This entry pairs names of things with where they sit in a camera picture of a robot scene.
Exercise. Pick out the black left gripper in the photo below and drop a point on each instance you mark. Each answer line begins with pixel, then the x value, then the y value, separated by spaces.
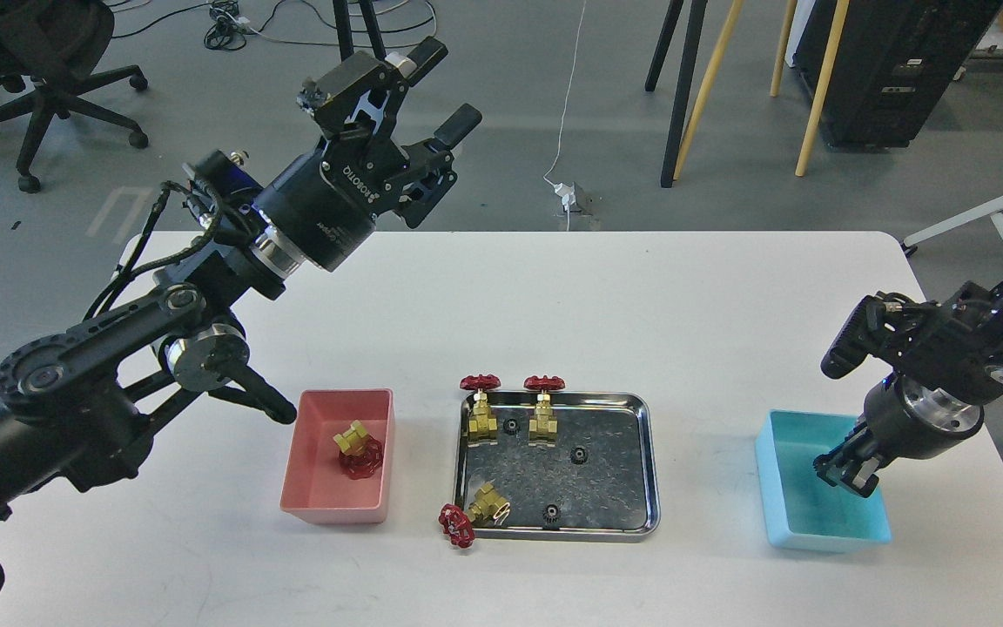
pixel 361 98

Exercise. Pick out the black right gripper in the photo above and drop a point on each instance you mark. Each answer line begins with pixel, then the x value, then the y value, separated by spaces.
pixel 900 420

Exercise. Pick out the brass valve red wheel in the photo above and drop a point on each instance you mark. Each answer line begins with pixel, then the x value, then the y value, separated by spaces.
pixel 359 450

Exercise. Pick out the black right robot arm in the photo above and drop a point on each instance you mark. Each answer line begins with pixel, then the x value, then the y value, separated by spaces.
pixel 947 365

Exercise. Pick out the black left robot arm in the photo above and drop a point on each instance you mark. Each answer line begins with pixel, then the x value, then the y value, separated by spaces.
pixel 86 404

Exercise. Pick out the blue plastic box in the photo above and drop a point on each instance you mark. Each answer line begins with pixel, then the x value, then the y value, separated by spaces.
pixel 801 511

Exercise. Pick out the small black gear centre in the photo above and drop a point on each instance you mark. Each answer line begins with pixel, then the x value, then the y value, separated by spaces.
pixel 579 455

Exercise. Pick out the small black gear bottom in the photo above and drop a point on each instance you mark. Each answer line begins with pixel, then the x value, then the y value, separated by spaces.
pixel 551 514

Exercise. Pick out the brass valve top right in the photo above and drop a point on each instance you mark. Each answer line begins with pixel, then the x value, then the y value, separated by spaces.
pixel 543 425

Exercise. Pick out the brass valve top left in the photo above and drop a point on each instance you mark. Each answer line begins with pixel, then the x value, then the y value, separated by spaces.
pixel 482 424

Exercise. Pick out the pink plastic box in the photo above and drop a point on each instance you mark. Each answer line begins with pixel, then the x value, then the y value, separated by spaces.
pixel 318 488

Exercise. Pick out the brass valve bottom left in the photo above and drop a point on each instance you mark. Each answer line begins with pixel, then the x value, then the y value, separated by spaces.
pixel 489 507

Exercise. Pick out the black tripod leg left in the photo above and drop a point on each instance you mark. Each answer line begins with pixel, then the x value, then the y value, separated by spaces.
pixel 343 26

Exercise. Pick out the stainless steel tray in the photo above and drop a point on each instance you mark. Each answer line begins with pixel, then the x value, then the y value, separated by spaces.
pixel 611 499

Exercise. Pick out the black and wooden easel legs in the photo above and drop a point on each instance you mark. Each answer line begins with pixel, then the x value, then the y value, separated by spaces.
pixel 685 117

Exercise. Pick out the black office chair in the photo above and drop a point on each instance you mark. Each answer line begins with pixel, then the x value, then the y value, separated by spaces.
pixel 49 51

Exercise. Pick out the black equipment case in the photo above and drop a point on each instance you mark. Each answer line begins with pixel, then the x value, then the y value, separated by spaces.
pixel 894 61

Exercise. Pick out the white power adapter with cable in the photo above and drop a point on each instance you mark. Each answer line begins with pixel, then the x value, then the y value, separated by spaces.
pixel 566 192

